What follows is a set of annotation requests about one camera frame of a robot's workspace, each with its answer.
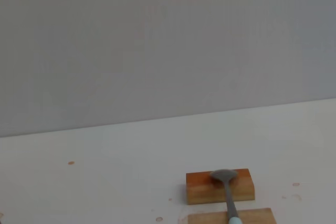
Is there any blue handled metal spoon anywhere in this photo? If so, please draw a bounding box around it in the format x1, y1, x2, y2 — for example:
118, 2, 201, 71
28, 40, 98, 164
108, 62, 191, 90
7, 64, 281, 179
209, 169, 242, 224

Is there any orange wooden block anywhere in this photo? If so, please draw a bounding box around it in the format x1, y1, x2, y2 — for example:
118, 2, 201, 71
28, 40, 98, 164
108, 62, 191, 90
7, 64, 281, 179
186, 168, 256, 206

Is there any light notched wooden block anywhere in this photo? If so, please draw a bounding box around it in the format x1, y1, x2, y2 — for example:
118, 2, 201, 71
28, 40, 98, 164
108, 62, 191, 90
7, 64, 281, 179
187, 207, 278, 224

